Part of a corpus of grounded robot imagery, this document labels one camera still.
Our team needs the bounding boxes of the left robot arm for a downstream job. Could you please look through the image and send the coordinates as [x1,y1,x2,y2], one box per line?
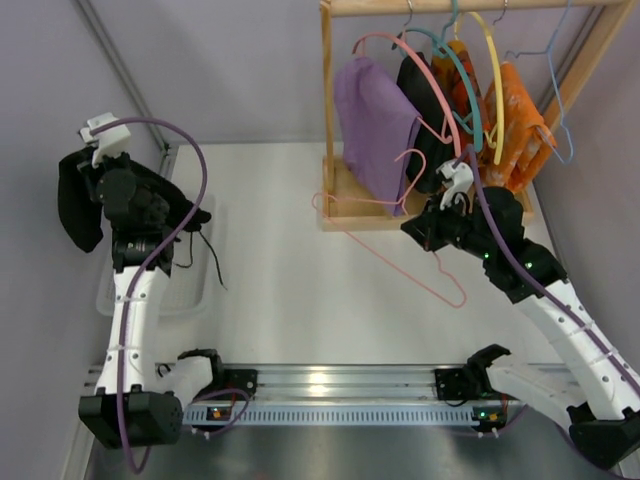
[78,153,224,449]

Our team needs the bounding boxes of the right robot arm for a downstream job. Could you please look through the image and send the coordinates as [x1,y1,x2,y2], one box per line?
[401,187,639,470]

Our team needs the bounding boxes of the orange patterned trousers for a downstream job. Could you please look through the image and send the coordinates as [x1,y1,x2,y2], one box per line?
[432,40,489,153]

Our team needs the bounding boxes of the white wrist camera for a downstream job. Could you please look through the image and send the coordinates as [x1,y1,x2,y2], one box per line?
[79,112,131,169]
[436,160,474,210]

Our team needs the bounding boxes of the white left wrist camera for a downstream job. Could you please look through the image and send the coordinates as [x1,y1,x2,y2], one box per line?
[79,112,131,169]

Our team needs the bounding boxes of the aluminium mounting rail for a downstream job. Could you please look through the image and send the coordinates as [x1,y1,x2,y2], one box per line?
[79,363,571,402]

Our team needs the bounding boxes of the pink wire hanger with trousers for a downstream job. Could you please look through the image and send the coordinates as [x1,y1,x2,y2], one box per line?
[415,115,454,147]

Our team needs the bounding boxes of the blue wire hanger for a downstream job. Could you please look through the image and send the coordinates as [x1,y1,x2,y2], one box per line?
[504,0,575,166]

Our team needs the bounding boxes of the grey slotted cable duct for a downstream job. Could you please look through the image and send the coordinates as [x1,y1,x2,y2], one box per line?
[183,403,505,427]

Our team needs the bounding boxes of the wooden clothes rack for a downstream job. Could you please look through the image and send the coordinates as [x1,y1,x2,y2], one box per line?
[318,0,635,233]

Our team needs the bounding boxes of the teal plastic hanger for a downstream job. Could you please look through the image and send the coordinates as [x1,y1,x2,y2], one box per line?
[431,1,487,153]

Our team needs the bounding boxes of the black trousers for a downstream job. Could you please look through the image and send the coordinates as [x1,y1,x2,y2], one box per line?
[57,147,212,275]
[396,51,459,195]

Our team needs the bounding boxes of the black trousers on rack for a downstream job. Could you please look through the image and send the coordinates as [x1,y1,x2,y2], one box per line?
[396,51,459,195]

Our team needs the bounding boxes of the yellow plastic hanger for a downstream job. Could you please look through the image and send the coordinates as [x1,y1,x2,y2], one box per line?
[453,11,505,168]

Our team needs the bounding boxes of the bright orange trousers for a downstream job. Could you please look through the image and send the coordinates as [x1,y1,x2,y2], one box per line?
[478,62,557,194]

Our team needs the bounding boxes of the white plastic basket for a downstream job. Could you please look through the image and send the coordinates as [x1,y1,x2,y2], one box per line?
[95,195,218,318]

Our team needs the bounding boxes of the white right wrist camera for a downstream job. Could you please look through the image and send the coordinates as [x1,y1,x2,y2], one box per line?
[436,160,474,210]

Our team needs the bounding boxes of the purple trousers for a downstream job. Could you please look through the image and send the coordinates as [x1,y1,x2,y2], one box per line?
[334,56,421,216]

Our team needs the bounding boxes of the pink plastic hanger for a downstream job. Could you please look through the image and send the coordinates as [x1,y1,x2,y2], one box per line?
[352,32,463,156]

